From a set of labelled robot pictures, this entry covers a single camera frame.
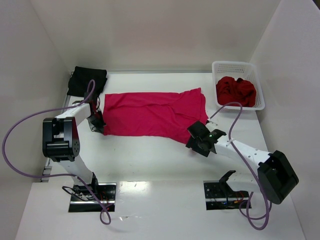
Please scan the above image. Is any pink t-shirt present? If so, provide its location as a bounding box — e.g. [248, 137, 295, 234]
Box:
[102, 88, 208, 144]

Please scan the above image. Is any dark red t-shirt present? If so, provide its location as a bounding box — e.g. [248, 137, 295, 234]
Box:
[216, 76, 257, 108]

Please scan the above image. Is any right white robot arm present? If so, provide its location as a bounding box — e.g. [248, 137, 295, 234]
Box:
[186, 121, 299, 205]

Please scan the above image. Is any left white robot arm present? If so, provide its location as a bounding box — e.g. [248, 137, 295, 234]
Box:
[42, 94, 106, 195]

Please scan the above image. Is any black folded t-shirt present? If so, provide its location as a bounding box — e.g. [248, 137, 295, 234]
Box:
[67, 66, 108, 97]

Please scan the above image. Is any white plastic basket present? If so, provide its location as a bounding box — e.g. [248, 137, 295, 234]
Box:
[211, 61, 265, 112]

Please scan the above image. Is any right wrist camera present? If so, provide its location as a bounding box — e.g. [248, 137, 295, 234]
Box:
[205, 119, 218, 128]

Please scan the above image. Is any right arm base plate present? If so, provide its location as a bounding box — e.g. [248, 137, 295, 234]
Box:
[203, 181, 249, 211]

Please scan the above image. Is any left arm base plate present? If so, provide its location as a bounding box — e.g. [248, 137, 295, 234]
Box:
[63, 183, 117, 213]

